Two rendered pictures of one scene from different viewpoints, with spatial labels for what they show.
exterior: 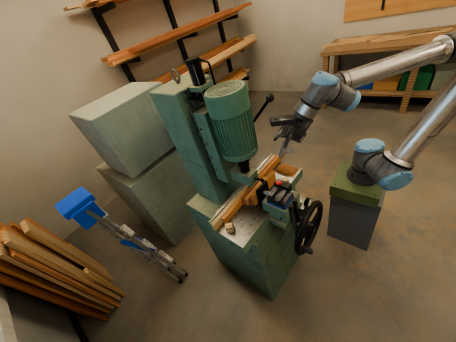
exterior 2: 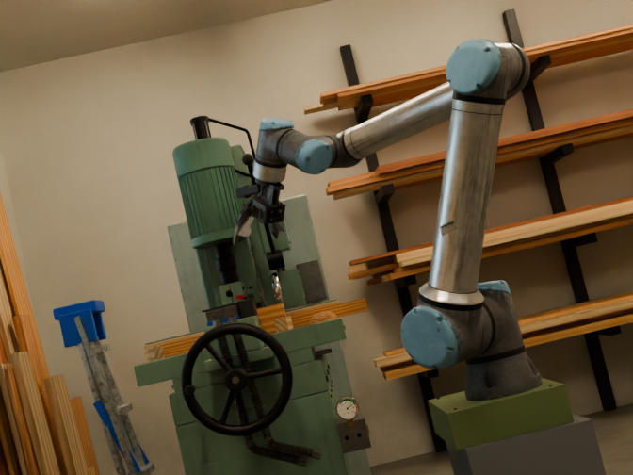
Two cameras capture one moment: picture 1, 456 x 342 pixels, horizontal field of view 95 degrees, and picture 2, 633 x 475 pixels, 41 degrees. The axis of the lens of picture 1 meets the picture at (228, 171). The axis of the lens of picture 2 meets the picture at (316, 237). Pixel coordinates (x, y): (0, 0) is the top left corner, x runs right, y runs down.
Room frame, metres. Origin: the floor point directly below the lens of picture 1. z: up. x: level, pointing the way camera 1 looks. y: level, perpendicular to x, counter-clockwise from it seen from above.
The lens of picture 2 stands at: (-1.00, -1.90, 0.94)
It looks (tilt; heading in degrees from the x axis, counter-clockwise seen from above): 5 degrees up; 38
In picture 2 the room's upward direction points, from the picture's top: 13 degrees counter-clockwise
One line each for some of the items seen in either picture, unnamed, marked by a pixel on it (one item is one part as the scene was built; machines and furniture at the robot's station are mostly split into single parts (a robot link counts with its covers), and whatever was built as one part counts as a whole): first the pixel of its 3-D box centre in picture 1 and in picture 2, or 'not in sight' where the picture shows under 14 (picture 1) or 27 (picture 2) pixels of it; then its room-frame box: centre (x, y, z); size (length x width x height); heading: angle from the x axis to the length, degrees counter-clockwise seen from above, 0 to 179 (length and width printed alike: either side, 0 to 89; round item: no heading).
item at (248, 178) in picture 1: (244, 175); (235, 298); (0.85, -0.08, 1.03); 0.14 x 0.07 x 0.09; 38
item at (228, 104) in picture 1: (233, 123); (210, 194); (0.83, -0.09, 1.35); 0.18 x 0.18 x 0.31
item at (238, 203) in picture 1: (257, 182); (265, 327); (0.88, -0.14, 0.92); 0.62 x 0.02 x 0.04; 128
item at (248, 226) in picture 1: (268, 202); (242, 351); (0.75, -0.15, 0.87); 0.61 x 0.30 x 0.06; 128
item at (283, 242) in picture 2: not in sight; (273, 229); (1.10, -0.07, 1.23); 0.09 x 0.08 x 0.15; 38
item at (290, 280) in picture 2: not in sight; (288, 289); (1.08, -0.10, 1.02); 0.09 x 0.07 x 0.12; 128
